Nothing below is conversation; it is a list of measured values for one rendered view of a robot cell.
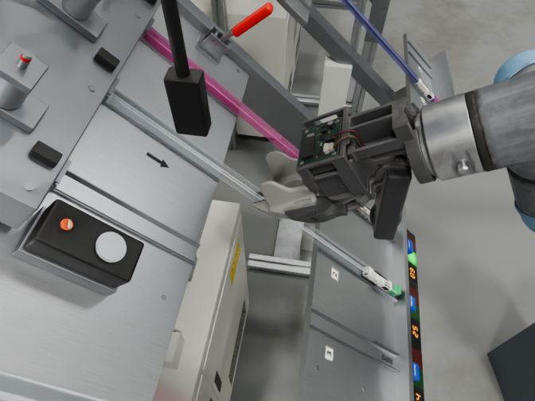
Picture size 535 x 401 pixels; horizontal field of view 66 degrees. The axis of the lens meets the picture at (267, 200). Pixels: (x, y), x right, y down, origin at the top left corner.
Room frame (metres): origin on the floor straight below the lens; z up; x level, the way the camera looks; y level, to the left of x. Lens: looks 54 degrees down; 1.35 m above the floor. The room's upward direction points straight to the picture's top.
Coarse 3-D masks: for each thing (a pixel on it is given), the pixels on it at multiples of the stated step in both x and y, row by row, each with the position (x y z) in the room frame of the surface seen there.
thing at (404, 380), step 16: (400, 224) 0.40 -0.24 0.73; (400, 240) 0.36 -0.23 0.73; (400, 256) 0.33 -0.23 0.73; (400, 272) 0.30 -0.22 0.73; (400, 288) 0.27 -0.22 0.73; (400, 304) 0.25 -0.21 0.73; (400, 320) 0.22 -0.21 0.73; (400, 336) 0.20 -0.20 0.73; (400, 352) 0.17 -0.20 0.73; (400, 368) 0.15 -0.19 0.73; (400, 384) 0.13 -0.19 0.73; (400, 400) 0.11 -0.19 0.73
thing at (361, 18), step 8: (344, 0) 0.76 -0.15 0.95; (352, 8) 0.76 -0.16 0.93; (360, 16) 0.76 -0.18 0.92; (368, 24) 0.76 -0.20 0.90; (376, 32) 0.75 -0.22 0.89; (376, 40) 0.75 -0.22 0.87; (384, 40) 0.75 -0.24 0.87; (384, 48) 0.75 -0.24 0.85; (392, 48) 0.76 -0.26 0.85; (392, 56) 0.75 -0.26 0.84; (400, 64) 0.74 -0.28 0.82; (408, 72) 0.74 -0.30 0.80; (416, 80) 0.74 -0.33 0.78
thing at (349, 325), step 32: (320, 224) 0.32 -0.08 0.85; (352, 224) 0.35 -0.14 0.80; (320, 256) 0.27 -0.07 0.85; (384, 256) 0.33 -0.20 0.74; (320, 288) 0.23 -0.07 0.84; (352, 288) 0.25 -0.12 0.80; (320, 320) 0.18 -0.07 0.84; (352, 320) 0.20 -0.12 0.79; (384, 320) 0.22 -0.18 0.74; (320, 352) 0.14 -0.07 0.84; (352, 352) 0.16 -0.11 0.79; (384, 352) 0.17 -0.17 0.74; (320, 384) 0.11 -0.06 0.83; (352, 384) 0.12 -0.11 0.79; (384, 384) 0.13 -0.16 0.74
